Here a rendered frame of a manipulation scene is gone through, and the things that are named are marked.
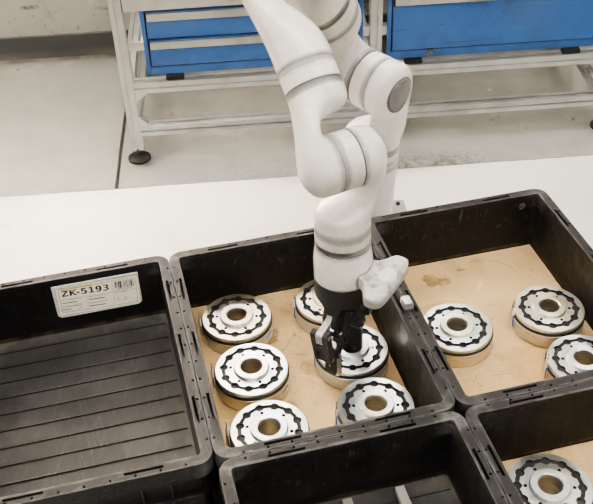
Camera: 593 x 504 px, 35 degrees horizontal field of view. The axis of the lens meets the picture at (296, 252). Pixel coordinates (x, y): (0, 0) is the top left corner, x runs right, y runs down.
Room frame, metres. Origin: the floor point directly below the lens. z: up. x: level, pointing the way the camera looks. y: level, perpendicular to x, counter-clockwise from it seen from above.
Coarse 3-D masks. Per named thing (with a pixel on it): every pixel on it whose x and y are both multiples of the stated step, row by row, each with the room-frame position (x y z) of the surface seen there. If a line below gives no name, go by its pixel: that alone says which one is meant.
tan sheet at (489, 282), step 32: (480, 256) 1.17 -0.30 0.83; (512, 256) 1.17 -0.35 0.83; (416, 288) 1.10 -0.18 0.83; (448, 288) 1.10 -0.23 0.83; (480, 288) 1.10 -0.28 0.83; (512, 288) 1.09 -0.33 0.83; (512, 352) 0.95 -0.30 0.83; (544, 352) 0.95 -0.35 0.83; (480, 384) 0.89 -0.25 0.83; (512, 384) 0.89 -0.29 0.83
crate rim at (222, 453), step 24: (264, 240) 1.11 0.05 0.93; (288, 240) 1.11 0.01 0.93; (408, 312) 0.94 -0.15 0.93; (192, 336) 0.92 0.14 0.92; (192, 360) 0.86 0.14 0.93; (432, 360) 0.85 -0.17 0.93; (432, 408) 0.76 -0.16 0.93; (216, 432) 0.74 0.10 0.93; (312, 432) 0.74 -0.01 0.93; (336, 432) 0.73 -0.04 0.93; (216, 456) 0.71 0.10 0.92
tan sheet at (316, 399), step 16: (272, 304) 1.08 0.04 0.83; (288, 304) 1.08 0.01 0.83; (288, 320) 1.04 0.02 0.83; (368, 320) 1.03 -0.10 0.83; (272, 336) 1.01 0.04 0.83; (288, 336) 1.01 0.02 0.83; (304, 336) 1.00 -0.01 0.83; (208, 352) 0.98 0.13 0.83; (288, 352) 0.97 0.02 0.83; (304, 352) 0.97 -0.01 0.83; (208, 368) 0.95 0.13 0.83; (304, 368) 0.94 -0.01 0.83; (304, 384) 0.91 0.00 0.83; (320, 384) 0.91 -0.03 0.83; (400, 384) 0.90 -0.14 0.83; (288, 400) 0.88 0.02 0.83; (304, 400) 0.88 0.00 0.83; (320, 400) 0.88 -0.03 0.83; (336, 400) 0.88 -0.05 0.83; (224, 416) 0.85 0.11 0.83; (320, 416) 0.85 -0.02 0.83; (224, 432) 0.83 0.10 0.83
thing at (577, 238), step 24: (528, 192) 1.21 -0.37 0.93; (384, 216) 1.16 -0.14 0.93; (408, 216) 1.16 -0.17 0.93; (576, 240) 1.08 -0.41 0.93; (408, 288) 0.99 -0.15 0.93; (432, 336) 0.89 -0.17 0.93; (456, 384) 0.80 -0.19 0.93; (528, 384) 0.80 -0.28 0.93; (552, 384) 0.80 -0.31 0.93; (456, 408) 0.78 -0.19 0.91
